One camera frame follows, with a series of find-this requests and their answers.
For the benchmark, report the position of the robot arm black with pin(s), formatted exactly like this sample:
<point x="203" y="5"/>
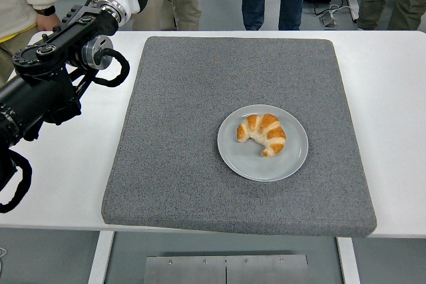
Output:
<point x="33" y="97"/>

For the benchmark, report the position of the grey floor device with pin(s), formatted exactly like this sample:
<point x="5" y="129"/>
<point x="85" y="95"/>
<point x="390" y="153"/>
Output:
<point x="329" y="19"/>

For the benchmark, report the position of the person's hand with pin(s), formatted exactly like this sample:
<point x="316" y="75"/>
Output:
<point x="47" y="22"/>

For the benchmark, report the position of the grey round plate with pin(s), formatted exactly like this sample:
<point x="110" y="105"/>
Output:
<point x="253" y="167"/>

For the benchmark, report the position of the croissant bread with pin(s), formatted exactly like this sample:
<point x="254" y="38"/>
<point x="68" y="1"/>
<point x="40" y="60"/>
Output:
<point x="266" y="131"/>

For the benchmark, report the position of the white table leg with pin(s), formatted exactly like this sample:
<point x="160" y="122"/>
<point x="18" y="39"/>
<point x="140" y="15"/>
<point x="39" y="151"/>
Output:
<point x="100" y="257"/>
<point x="348" y="260"/>

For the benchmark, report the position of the black wristwatch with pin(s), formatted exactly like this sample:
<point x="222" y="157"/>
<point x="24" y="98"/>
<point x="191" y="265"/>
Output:
<point x="46" y="10"/>

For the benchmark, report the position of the grey felt mat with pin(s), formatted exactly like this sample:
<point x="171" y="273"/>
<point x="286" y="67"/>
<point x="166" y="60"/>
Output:
<point x="186" y="171"/>

